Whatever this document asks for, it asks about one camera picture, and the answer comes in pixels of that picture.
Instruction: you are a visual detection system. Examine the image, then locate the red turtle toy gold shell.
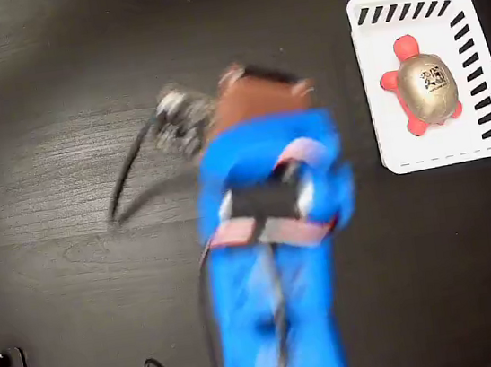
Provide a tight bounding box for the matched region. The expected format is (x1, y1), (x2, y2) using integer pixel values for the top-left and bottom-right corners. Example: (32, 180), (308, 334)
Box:
(373, 28), (468, 142)

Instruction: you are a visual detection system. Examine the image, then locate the white plastic tray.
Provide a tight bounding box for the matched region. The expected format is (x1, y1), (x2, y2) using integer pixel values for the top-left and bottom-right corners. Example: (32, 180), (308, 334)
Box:
(344, 0), (491, 180)

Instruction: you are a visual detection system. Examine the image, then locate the red white servo wire bundle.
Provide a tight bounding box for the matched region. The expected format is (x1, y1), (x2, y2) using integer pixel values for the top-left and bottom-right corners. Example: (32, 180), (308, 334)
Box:
(272, 133), (331, 176)

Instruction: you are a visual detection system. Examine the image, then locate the silver camera module board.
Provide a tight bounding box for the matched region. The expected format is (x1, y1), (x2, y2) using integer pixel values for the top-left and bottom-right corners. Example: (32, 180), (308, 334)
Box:
(149, 77), (224, 162)

